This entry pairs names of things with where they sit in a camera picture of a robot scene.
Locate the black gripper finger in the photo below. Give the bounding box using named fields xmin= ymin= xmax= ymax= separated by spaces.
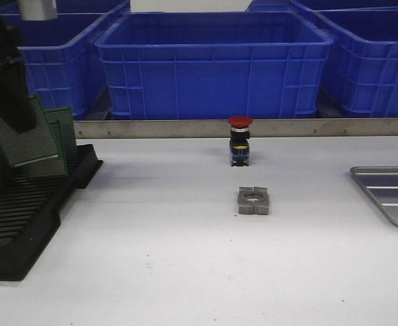
xmin=0 ymin=1 xmax=36 ymax=133

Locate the black slotted board rack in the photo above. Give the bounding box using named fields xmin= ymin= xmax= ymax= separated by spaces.
xmin=0 ymin=144 xmax=102 ymax=281

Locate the silver metal tray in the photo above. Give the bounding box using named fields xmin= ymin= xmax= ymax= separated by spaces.
xmin=350 ymin=166 xmax=398 ymax=227

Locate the red emergency stop button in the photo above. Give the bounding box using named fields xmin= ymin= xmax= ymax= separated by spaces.
xmin=228 ymin=115 xmax=253 ymax=166

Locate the grey metal clamp block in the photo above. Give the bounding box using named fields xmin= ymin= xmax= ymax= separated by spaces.
xmin=237 ymin=187 xmax=270 ymax=215

